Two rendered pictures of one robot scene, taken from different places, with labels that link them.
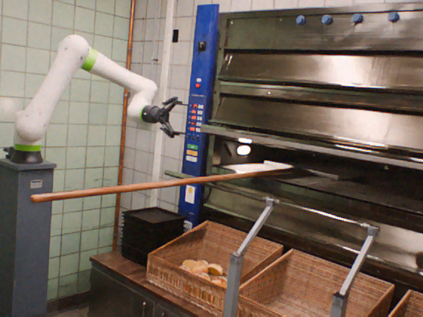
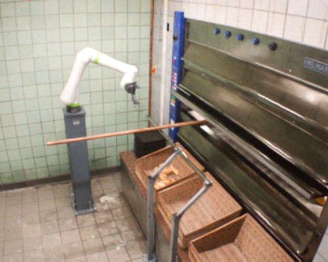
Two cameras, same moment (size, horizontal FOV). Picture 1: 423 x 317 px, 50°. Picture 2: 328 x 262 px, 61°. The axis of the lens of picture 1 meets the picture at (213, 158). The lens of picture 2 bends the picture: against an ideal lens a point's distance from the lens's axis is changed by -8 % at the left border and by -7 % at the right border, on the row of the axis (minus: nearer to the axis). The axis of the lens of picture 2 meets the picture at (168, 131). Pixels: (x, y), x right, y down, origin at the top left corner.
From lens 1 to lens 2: 1.27 m
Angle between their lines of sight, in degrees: 29
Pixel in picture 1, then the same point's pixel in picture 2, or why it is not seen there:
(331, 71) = (227, 69)
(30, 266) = (78, 159)
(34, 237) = (78, 146)
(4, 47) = (76, 43)
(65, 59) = (76, 65)
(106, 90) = (137, 56)
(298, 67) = (214, 61)
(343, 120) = (231, 102)
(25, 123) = (62, 97)
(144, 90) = (128, 73)
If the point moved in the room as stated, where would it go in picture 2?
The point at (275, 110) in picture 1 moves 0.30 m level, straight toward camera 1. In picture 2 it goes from (206, 86) to (188, 94)
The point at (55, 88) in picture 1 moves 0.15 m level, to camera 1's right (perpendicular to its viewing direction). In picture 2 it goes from (74, 80) to (87, 82)
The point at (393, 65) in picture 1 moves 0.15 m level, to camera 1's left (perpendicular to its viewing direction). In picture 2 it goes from (254, 74) to (232, 70)
